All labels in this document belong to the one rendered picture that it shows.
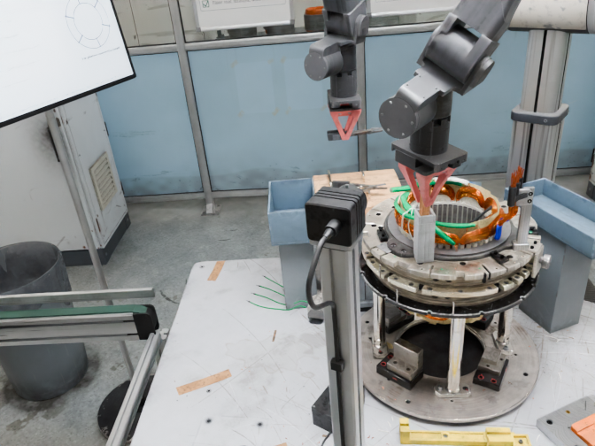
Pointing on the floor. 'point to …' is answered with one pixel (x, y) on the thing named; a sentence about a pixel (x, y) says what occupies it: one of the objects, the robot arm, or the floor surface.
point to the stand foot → (107, 414)
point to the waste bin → (43, 362)
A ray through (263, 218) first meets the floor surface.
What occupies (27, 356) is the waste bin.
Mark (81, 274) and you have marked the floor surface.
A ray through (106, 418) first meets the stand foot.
